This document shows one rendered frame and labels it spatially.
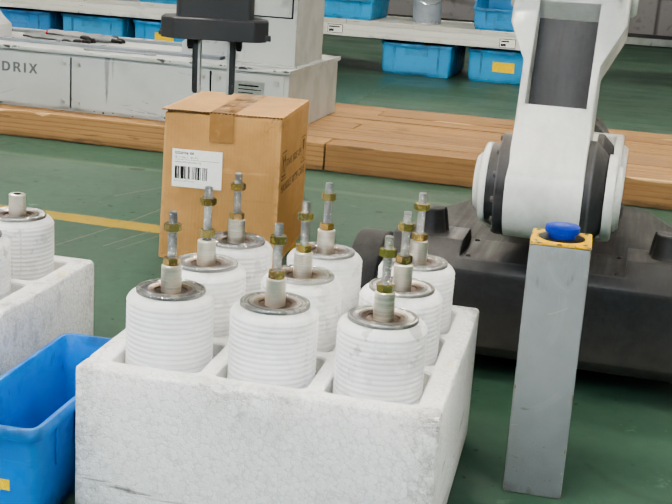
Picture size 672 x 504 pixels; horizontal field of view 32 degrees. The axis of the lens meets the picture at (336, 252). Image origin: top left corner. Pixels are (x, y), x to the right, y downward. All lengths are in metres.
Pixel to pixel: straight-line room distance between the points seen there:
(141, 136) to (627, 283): 2.05
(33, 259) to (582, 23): 0.82
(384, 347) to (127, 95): 2.47
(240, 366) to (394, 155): 2.07
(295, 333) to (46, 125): 2.47
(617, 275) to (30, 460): 0.88
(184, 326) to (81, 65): 2.43
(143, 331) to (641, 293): 0.77
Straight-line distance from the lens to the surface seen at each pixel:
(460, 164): 3.23
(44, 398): 1.51
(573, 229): 1.36
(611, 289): 1.72
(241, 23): 1.31
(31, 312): 1.51
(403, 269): 1.32
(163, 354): 1.26
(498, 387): 1.78
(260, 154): 2.25
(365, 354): 1.19
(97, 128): 3.55
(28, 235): 1.57
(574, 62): 1.68
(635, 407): 1.77
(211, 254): 1.38
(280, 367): 1.22
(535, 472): 1.44
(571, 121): 1.60
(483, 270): 1.73
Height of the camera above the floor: 0.63
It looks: 15 degrees down
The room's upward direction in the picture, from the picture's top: 4 degrees clockwise
